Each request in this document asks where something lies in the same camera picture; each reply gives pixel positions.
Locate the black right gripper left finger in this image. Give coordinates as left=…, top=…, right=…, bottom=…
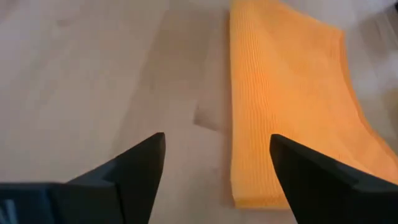
left=0, top=132, right=167, bottom=224

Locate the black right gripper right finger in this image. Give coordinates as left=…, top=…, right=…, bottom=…
left=269, top=133, right=398, bottom=224

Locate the orange microfiber towel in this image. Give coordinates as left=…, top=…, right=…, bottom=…
left=229, top=0, right=398, bottom=210

